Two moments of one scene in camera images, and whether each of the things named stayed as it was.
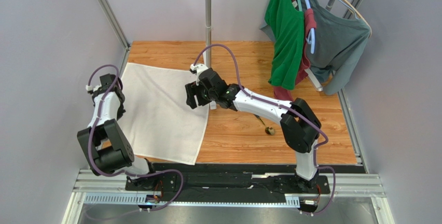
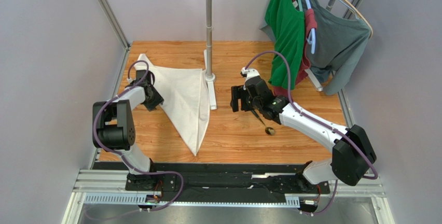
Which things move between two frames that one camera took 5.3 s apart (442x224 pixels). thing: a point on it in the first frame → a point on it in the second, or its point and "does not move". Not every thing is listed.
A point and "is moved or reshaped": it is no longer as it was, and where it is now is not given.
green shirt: (286, 23) does not move
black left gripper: (106, 81) → (154, 98)
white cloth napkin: (160, 123) is moved or reshaped
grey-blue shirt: (340, 42) does not move
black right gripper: (195, 95) → (238, 98)
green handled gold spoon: (268, 130) does not move
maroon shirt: (309, 23) does not move
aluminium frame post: (107, 10) does not move
